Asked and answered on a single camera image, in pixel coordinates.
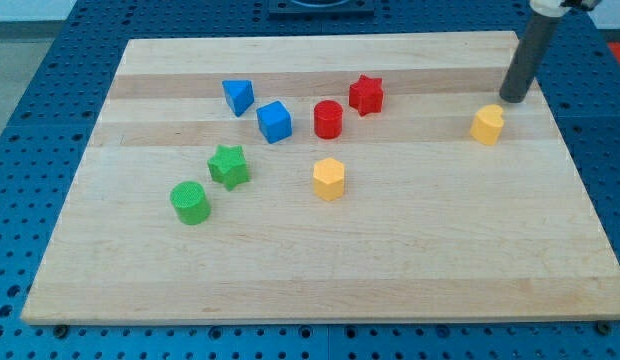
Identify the yellow hexagon block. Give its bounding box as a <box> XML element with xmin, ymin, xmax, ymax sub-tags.
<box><xmin>313</xmin><ymin>158</ymin><xmax>345</xmax><ymax>201</ymax></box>

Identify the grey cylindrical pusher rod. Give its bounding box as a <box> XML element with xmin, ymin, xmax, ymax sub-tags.
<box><xmin>499</xmin><ymin>11</ymin><xmax>560</xmax><ymax>103</ymax></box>

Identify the blue cube block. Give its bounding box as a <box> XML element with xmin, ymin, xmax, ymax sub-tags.
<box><xmin>256</xmin><ymin>101</ymin><xmax>292</xmax><ymax>144</ymax></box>

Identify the yellow heart block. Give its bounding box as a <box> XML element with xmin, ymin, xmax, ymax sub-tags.
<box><xmin>470</xmin><ymin>104</ymin><xmax>505</xmax><ymax>146</ymax></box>

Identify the green star block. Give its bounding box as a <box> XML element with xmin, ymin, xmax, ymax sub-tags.
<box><xmin>207</xmin><ymin>145</ymin><xmax>250</xmax><ymax>191</ymax></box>

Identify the wooden board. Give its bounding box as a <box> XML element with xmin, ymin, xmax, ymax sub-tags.
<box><xmin>22</xmin><ymin>31</ymin><xmax>620</xmax><ymax>326</ymax></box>

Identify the red cylinder block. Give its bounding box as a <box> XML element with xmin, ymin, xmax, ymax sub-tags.
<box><xmin>314</xmin><ymin>100</ymin><xmax>343</xmax><ymax>139</ymax></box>

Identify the green cylinder block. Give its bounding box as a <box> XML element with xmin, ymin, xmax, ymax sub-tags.
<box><xmin>170</xmin><ymin>181</ymin><xmax>211</xmax><ymax>225</ymax></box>

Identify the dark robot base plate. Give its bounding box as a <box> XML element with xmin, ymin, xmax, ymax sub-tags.
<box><xmin>266</xmin><ymin>0</ymin><xmax>375</xmax><ymax>17</ymax></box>

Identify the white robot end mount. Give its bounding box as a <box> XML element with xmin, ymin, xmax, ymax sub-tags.
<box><xmin>528</xmin><ymin>0</ymin><xmax>604</xmax><ymax>19</ymax></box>

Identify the blue triangle block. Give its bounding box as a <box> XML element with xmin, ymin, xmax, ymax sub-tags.
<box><xmin>222</xmin><ymin>80</ymin><xmax>254</xmax><ymax>117</ymax></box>

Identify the red star block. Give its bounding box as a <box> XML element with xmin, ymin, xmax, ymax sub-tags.
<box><xmin>348</xmin><ymin>74</ymin><xmax>384</xmax><ymax>116</ymax></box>

